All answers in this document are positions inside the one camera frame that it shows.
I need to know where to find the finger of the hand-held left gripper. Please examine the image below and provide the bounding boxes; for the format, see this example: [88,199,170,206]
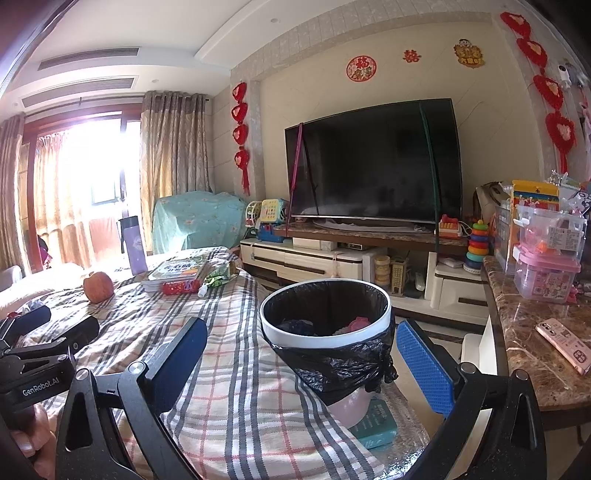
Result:
[18,315,101,359]
[0,305,53,345]

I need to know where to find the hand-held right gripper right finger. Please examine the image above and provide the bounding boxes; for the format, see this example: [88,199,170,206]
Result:
[396,318,548,480]

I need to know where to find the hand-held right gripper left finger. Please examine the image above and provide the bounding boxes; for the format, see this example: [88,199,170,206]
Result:
[54,316,208,480]

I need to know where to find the white bin with black bag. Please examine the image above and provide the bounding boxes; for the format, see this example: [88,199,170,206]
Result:
[259,278,399,428]

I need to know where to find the person's left hand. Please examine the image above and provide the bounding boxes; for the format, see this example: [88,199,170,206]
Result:
[0,408,57,470]

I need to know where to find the plaid blanket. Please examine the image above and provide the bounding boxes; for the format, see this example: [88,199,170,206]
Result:
[0,247,385,480]

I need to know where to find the light grey sofa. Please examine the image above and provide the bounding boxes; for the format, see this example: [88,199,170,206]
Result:
[0,265,27,296]

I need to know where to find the red apple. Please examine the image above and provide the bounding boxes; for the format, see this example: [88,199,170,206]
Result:
[83,271,116,305]

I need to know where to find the crumpled red snack packet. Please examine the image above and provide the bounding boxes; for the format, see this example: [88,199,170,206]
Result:
[161,279,202,296]

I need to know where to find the teal box under bin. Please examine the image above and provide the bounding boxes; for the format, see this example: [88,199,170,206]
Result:
[348,398,399,451]

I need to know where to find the illustrated children's book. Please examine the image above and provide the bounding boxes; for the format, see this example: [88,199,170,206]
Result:
[141,258,211,292]

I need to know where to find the green snack packet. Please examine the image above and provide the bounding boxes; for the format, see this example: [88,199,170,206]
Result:
[205,261,239,287]

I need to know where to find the yellow toy building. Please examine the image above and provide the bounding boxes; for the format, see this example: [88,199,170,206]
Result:
[390,257,410,296]

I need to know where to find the stacked yellow jars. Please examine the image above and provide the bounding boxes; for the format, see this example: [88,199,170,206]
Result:
[374,255,391,289]

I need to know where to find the purple water bottle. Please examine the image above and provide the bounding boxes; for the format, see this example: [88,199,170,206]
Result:
[117,215,149,276]

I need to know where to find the sheer orange curtain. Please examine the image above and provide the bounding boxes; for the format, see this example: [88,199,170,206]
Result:
[34,134,79,269]

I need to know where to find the beige patterned curtain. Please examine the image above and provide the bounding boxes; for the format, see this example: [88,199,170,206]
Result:
[0,113,27,274]
[140,91,213,228]

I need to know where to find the teal flowered furniture cover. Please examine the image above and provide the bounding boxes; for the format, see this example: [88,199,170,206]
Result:
[152,191,250,255]

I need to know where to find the red toy telephone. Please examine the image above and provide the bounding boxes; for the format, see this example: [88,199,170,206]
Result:
[438,215,463,239]

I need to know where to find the pink smartphone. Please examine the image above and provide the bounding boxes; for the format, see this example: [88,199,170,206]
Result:
[536,318,591,376]

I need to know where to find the white television stand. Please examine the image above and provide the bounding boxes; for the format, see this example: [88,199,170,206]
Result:
[239,226,491,324]

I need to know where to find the clear plastic drawer box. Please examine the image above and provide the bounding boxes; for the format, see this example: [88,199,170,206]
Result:
[494,203,518,273]

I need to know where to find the yellow toy cash register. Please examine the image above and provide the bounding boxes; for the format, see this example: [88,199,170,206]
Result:
[259,198,290,225]

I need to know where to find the beige bag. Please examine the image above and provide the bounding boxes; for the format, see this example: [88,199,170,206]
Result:
[473,181,504,228]

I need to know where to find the colourful picture box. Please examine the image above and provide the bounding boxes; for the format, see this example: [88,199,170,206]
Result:
[510,179,560,205]

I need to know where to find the black flat screen television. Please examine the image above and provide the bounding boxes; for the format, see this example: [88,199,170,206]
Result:
[284,98,464,227]

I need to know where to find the pink ribbon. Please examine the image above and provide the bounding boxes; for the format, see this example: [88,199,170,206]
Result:
[288,122,307,228]

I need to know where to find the red heart hanging decoration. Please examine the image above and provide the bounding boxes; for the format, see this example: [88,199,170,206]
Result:
[501,11,579,172]
[231,82,253,197]

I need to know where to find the ceiling air vent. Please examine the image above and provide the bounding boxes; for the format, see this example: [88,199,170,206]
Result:
[38,47,140,71]
[22,78,136,106]

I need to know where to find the rainbow stacking ring toy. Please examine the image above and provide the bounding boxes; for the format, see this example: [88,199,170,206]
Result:
[464,219,491,274]

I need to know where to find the green string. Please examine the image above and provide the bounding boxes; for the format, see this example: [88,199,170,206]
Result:
[419,102,440,254]

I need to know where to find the round red wall decal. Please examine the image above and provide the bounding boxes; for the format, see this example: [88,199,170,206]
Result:
[346,55,376,83]

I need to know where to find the cartoon figure wall decal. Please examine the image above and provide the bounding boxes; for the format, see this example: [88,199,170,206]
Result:
[453,41,485,66]

